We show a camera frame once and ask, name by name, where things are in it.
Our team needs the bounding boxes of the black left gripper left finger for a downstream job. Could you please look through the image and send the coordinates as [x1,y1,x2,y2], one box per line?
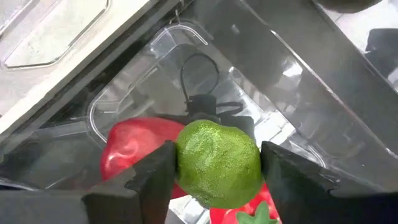
[0,139,178,224]

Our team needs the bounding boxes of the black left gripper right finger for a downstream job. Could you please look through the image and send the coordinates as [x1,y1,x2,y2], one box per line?
[260,140,398,224]

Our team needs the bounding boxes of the red toy strawberry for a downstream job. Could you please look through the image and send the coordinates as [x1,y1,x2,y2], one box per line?
[209,182,283,224]

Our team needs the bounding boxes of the green toy lime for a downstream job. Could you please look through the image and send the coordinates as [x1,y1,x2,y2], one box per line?
[175,119,264,210]

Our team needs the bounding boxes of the clear plastic bin white label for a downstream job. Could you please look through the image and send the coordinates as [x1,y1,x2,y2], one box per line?
[310,0,398,94]

